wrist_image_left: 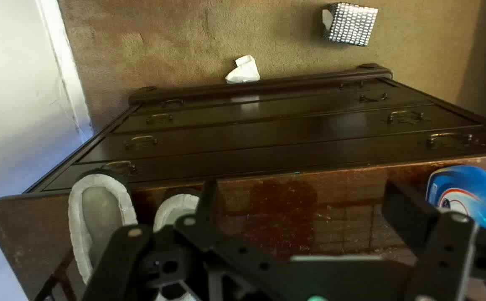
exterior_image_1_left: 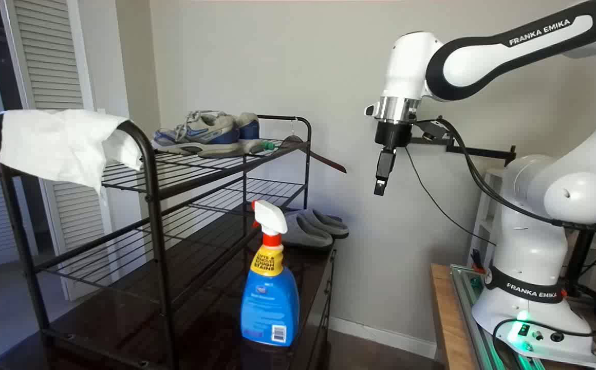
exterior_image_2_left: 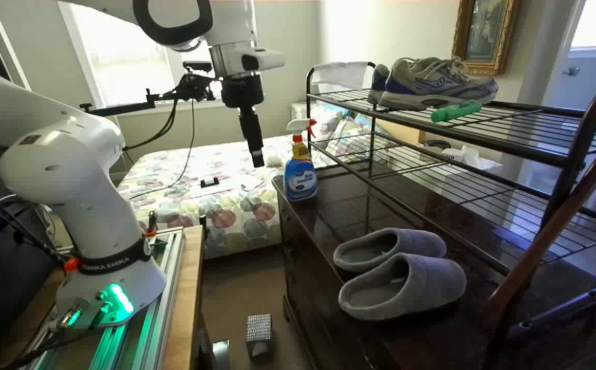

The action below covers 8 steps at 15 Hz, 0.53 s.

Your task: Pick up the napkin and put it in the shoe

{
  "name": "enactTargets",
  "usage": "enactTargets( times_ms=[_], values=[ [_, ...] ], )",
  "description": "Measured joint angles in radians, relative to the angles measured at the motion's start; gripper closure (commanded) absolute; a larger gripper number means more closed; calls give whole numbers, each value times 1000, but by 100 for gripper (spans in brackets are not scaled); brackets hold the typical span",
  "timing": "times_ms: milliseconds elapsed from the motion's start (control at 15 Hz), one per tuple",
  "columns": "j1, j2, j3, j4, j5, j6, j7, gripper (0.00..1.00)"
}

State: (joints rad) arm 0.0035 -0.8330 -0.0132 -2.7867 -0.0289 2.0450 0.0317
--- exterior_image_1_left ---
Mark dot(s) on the grey felt slipper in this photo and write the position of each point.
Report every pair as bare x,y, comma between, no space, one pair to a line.
331,222
309,236

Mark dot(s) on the brown wooden hanger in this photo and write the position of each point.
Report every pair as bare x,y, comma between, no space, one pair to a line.
325,160

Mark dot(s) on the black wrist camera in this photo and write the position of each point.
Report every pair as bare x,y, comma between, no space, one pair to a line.
433,130

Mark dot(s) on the orange black clamp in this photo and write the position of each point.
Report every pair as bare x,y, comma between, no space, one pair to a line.
477,261

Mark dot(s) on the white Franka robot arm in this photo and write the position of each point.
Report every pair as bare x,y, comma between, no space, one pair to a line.
567,198

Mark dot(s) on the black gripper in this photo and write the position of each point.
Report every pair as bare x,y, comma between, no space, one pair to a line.
393,137

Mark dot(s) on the black metal shoe rack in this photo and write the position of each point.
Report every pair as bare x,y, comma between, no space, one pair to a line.
155,205

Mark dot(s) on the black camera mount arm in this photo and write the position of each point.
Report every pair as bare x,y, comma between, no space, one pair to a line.
491,153

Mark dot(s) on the white upright panel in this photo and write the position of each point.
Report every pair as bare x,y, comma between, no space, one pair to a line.
477,205

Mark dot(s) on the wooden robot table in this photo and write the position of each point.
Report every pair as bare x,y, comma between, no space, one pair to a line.
444,321

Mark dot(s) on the white paper napkin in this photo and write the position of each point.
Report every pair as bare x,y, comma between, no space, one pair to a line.
58,147

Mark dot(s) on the blue spray cleaner bottle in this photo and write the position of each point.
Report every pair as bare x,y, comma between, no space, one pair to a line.
271,300

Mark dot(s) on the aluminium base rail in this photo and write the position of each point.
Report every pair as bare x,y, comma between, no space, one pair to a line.
479,335

